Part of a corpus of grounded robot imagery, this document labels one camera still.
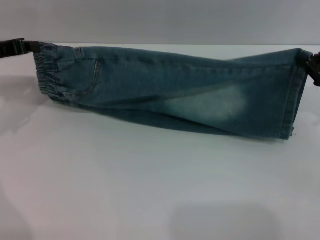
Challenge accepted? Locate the blue denim shorts cartoon print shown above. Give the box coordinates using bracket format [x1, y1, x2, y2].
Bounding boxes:
[33, 42, 310, 144]

